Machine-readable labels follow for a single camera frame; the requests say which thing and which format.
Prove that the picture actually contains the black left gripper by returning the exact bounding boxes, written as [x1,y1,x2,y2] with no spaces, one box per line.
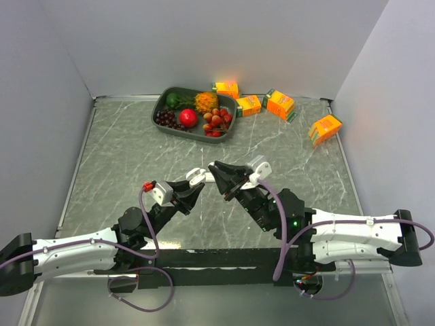
[144,177,205,239]

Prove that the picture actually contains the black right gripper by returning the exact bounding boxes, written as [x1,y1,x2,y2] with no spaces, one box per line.
[209,160,275,231]

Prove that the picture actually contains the white square charging case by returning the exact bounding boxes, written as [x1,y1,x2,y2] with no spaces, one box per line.
[186,168,206,187]

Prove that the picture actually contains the white oval charging case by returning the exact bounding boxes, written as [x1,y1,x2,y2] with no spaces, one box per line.
[205,172,215,183]

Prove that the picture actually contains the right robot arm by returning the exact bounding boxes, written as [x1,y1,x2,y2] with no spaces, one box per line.
[209,156,422,278]

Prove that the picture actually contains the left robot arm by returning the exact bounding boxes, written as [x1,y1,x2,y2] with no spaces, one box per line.
[1,181,205,297]

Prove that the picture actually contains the orange box middle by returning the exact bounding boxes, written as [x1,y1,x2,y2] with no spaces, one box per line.
[237,95,262,117]

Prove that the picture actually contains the red pomegranate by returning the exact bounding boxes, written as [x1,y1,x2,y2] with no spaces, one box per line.
[179,109,198,128]

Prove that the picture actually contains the dark grey fruit tray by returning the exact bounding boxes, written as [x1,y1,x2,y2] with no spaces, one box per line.
[151,86,237,144]

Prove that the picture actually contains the dark purple grapes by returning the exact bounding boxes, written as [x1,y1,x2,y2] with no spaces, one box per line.
[153,109,189,132]

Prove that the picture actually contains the orange pineapple toy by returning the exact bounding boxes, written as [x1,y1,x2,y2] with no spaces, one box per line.
[194,92,219,114]

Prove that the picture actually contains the orange sponge box near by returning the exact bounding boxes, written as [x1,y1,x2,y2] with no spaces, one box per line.
[262,89,296,122]

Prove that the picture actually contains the orange box back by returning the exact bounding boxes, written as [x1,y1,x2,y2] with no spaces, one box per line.
[211,82,241,99]

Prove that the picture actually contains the green pepper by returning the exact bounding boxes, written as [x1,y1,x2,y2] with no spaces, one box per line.
[166,92,180,109]

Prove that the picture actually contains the orange striped sponge box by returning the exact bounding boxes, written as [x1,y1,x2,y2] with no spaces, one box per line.
[308,114,343,147]

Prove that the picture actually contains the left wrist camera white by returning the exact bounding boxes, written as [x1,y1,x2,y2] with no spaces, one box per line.
[143,181,174,206]

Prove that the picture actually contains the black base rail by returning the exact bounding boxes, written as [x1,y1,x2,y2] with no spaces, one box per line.
[93,247,337,289]

